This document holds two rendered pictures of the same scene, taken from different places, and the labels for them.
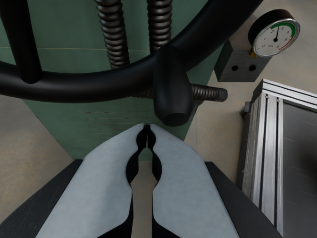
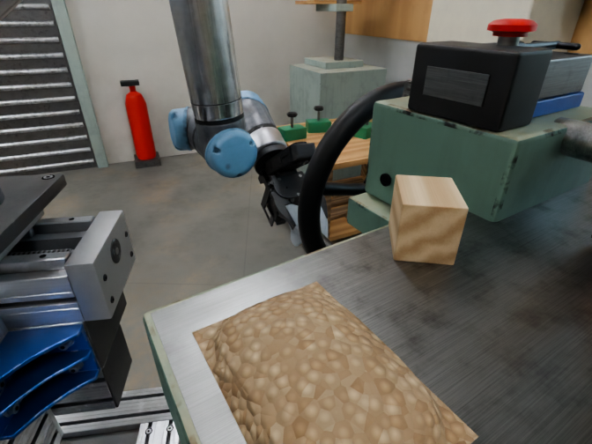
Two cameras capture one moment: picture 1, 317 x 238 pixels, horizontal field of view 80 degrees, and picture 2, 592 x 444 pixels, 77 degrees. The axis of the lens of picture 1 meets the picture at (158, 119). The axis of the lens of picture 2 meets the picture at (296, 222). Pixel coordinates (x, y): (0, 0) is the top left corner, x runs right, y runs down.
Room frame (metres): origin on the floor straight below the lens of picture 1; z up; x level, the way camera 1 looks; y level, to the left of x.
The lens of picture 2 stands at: (0.50, -0.21, 1.03)
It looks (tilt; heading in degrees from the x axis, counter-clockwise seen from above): 30 degrees down; 158
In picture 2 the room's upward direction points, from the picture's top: straight up
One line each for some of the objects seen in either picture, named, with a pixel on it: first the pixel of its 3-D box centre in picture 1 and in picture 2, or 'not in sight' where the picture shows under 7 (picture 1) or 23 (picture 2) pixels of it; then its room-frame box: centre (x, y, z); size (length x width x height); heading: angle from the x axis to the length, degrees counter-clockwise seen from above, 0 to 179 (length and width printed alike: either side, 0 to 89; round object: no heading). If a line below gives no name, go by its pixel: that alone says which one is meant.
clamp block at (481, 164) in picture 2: not in sight; (476, 156); (0.27, 0.06, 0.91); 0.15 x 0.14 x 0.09; 100
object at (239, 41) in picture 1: (237, 47); not in sight; (0.35, -0.14, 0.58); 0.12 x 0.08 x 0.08; 10
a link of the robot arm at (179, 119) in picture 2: not in sight; (204, 129); (-0.18, -0.12, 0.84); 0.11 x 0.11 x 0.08; 6
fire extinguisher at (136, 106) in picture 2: not in sight; (139, 123); (-2.42, -0.27, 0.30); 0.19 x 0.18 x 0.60; 1
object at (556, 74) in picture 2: not in sight; (491, 70); (0.26, 0.05, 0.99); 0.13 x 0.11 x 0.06; 100
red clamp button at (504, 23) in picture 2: not in sight; (511, 27); (0.29, 0.03, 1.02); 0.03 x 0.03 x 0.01
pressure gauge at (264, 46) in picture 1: (267, 38); not in sight; (0.28, -0.15, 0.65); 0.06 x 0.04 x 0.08; 100
